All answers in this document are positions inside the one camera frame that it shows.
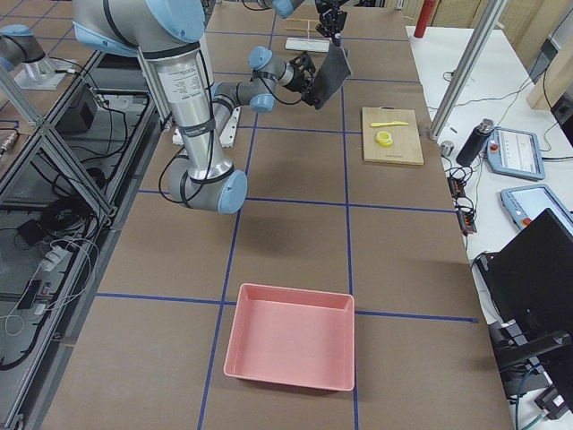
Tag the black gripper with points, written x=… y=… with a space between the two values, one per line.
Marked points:
x=331 y=20
x=298 y=80

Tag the grey microfibre cloth pink underside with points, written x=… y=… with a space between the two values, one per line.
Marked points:
x=334 y=70

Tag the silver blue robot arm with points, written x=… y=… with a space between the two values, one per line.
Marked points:
x=167 y=34
x=284 y=8

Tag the black water bottle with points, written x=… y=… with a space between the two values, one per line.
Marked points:
x=475 y=142

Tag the white rectangular tray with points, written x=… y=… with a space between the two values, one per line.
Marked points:
x=310 y=45

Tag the wooden towel rack rod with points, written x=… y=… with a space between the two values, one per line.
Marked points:
x=302 y=20

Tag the red cylinder extinguisher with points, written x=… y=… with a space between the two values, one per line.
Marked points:
x=424 y=18

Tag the yellow lemon slice toy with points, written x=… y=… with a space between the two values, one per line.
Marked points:
x=384 y=138

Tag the yellow plastic knife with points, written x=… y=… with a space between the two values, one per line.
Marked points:
x=389 y=124

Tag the bamboo cutting board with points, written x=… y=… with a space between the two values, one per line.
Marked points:
x=406 y=148

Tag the small silver metal cup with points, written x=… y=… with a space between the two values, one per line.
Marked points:
x=446 y=148

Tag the blue teach pendant tablet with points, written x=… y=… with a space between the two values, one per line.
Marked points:
x=515 y=153

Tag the black power supply box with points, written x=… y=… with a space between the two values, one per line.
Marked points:
x=80 y=114

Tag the pink plastic bin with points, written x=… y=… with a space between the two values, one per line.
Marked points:
x=293 y=336

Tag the black computer monitor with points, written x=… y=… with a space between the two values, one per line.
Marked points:
x=530 y=279

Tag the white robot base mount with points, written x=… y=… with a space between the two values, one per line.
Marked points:
x=226 y=136

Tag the aluminium frame post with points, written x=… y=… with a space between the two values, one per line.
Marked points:
x=466 y=64

